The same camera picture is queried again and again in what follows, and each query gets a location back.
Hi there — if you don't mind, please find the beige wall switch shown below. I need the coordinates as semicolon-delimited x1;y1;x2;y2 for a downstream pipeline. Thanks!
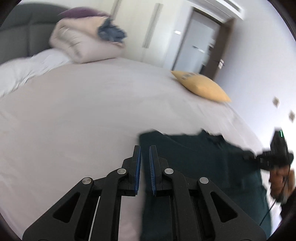
273;97;280;107
288;111;295;123

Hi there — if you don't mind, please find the cream wardrobe with black handles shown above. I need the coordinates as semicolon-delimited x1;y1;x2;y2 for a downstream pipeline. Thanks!
91;0;184;67

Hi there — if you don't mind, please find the white ceiling air vent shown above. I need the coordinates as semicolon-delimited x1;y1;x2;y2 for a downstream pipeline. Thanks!
208;0;244;19

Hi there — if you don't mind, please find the blue grey crumpled garment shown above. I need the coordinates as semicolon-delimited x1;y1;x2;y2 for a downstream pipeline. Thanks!
97;18;126;44

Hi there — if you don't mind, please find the purple pillow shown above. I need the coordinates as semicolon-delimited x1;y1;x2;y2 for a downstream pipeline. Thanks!
59;7;110;18

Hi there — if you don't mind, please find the person's right hand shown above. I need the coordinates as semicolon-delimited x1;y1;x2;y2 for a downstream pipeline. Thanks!
269;166;295;201

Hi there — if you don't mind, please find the dark grey padded headboard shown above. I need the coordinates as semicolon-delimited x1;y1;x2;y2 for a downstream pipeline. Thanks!
1;3;67;64

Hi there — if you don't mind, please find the dark green knit sweater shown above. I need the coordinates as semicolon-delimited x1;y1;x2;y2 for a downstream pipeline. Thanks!
139;130;272;240

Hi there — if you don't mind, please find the upper beige wall switch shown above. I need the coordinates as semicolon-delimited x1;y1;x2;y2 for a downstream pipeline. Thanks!
273;97;280;107

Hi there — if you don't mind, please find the black thin cable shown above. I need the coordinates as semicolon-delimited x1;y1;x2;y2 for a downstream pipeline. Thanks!
259;164;293;227

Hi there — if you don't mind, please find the yellow cushion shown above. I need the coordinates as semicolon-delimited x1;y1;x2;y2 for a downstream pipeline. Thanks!
171;71;231;102

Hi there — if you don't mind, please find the folded beige duvet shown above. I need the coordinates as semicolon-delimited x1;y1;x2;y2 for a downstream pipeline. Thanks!
49;16;125;64

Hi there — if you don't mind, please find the brown framed door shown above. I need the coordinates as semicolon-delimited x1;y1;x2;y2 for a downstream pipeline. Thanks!
171;8;236;80

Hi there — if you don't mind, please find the light grey bed sheet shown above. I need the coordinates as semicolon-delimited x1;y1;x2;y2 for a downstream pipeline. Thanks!
1;58;262;237

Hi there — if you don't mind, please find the white pillow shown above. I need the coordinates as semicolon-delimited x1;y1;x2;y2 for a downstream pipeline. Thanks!
0;49;72;97

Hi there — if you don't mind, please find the lower beige wall switch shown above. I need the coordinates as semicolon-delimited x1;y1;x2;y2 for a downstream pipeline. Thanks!
288;111;295;123

